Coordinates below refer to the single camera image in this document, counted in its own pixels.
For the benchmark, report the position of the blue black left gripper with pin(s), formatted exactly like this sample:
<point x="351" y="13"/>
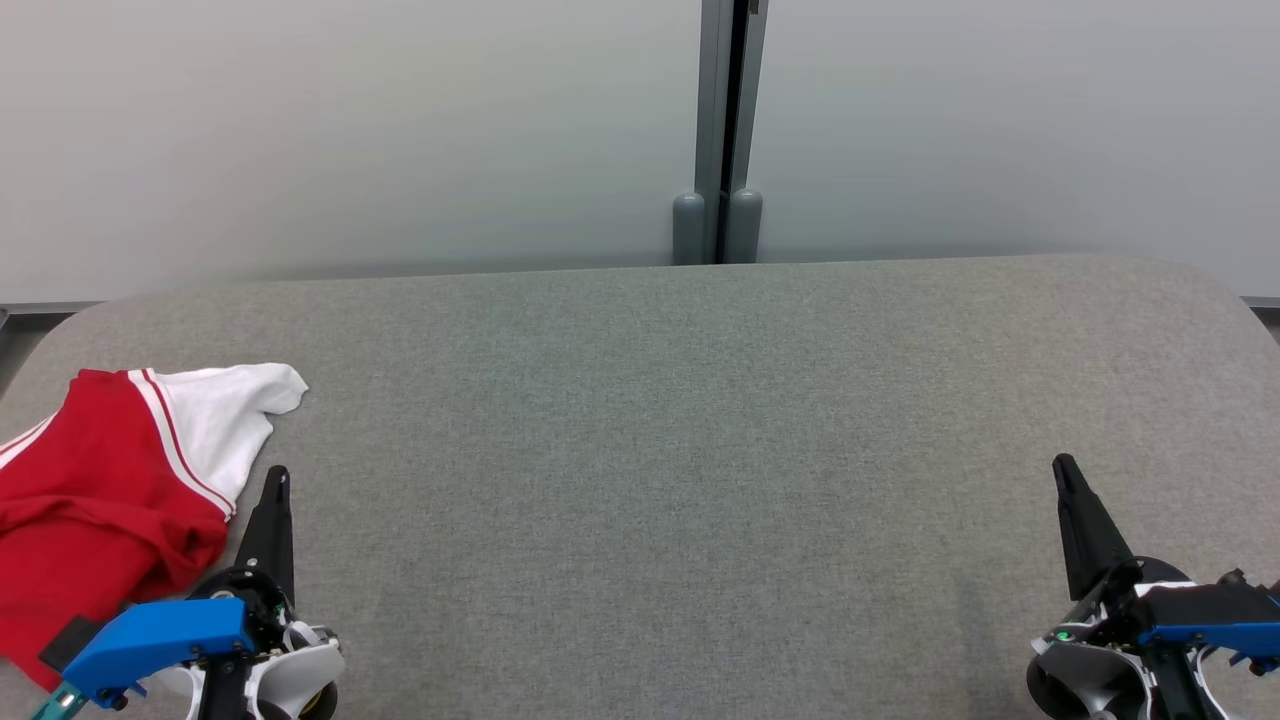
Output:
<point x="160" y="635"/>

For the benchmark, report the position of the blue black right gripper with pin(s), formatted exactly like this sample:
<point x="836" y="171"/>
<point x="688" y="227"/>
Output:
<point x="1170" y="605"/>

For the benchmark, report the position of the grey partition post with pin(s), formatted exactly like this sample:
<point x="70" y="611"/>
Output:
<point x="718" y="120"/>

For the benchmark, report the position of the red white-striped basketball shorts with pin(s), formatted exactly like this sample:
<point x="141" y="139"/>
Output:
<point x="60" y="590"/>

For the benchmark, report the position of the red white-sleeved Bulls jersey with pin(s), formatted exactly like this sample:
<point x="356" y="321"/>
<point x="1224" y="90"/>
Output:
<point x="110" y="440"/>

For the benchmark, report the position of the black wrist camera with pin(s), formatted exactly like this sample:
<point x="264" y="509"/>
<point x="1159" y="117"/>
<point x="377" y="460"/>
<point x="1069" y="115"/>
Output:
<point x="70" y="640"/>
<point x="1250" y="600"/>

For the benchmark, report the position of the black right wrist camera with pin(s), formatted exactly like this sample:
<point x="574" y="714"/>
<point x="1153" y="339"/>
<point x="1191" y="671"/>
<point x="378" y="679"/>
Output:
<point x="1250" y="600"/>

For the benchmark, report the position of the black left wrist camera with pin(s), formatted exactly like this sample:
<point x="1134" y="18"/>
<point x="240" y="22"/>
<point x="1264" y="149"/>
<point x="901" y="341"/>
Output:
<point x="70" y="640"/>

